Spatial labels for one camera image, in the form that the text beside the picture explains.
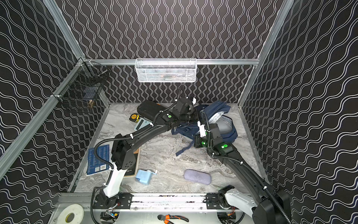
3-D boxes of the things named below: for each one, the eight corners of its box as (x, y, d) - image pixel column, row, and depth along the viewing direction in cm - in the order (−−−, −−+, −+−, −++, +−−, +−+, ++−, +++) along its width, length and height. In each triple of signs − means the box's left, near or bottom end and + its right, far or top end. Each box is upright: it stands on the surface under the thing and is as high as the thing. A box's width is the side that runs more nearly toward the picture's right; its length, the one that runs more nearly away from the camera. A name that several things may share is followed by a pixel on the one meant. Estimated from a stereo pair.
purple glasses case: (182, 179, 84) (182, 177, 81) (184, 170, 88) (185, 168, 85) (209, 186, 82) (210, 184, 79) (210, 176, 85) (211, 174, 82)
